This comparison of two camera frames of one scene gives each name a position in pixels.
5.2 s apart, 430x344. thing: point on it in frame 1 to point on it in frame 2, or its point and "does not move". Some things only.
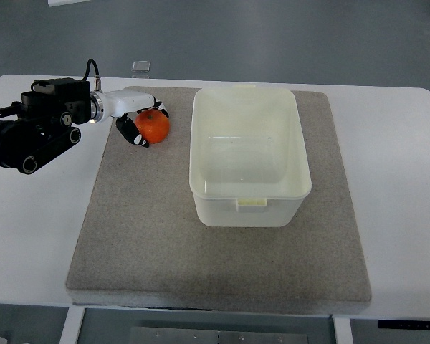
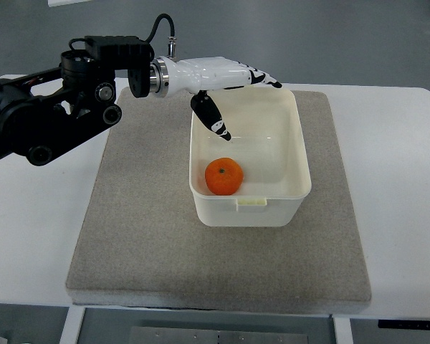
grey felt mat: [139, 239] does not move
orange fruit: [153, 125] to [223, 176]
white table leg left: [70, 332] does not move
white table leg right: [343, 330] does not move
